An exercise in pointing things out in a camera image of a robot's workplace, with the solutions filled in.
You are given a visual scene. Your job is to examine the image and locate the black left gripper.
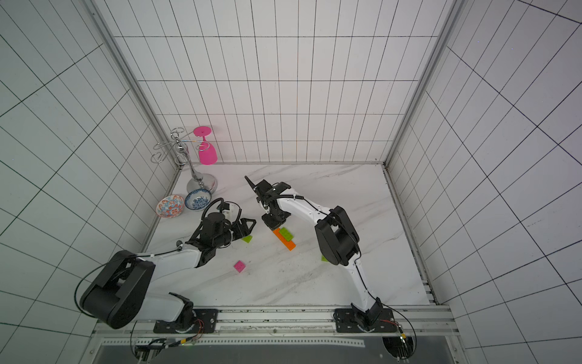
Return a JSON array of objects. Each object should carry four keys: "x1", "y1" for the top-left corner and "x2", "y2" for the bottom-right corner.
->
[{"x1": 214, "y1": 217, "x2": 257, "y2": 247}]

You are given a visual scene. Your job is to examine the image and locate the orange lego brick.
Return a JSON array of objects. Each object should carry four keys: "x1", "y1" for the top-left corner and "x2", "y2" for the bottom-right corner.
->
[
  {"x1": 273, "y1": 228, "x2": 286, "y2": 242},
  {"x1": 282, "y1": 240, "x2": 296, "y2": 251}
]

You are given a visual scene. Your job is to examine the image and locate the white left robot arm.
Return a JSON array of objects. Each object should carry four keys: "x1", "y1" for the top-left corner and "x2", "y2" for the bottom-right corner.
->
[{"x1": 74, "y1": 198, "x2": 256, "y2": 333}]

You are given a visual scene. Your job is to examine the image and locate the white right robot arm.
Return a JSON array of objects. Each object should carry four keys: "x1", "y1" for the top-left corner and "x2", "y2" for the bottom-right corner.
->
[{"x1": 245, "y1": 177, "x2": 383, "y2": 332}]

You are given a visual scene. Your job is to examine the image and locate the pink square lego brick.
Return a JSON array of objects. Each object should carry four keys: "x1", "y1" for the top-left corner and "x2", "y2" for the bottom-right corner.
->
[{"x1": 233, "y1": 261, "x2": 246, "y2": 273}]

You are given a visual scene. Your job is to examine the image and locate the blue floral ceramic bowl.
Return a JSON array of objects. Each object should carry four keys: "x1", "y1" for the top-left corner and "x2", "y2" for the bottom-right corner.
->
[{"x1": 184, "y1": 188, "x2": 212, "y2": 211}]

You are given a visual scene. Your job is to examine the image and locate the chrome glass holder stand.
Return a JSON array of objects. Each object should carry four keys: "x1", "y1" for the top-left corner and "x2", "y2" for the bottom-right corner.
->
[{"x1": 151, "y1": 127, "x2": 218, "y2": 194}]

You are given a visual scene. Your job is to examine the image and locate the orange patterned ceramic bowl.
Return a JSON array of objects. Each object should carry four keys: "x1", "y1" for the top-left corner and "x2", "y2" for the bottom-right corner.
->
[{"x1": 156, "y1": 194, "x2": 185, "y2": 218}]

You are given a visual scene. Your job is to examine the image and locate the pink wine glass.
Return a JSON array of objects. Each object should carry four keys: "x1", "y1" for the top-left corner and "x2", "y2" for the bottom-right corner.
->
[{"x1": 193, "y1": 126, "x2": 218, "y2": 165}]

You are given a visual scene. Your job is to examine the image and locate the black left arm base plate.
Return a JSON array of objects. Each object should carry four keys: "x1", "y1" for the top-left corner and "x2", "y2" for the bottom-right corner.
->
[{"x1": 153, "y1": 309, "x2": 219, "y2": 335}]

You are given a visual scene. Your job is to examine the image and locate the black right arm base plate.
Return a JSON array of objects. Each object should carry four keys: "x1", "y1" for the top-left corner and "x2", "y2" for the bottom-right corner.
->
[{"x1": 333, "y1": 308, "x2": 397, "y2": 334}]

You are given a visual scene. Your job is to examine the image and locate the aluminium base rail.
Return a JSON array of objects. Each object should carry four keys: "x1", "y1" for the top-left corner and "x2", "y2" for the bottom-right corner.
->
[{"x1": 89, "y1": 306, "x2": 460, "y2": 353}]

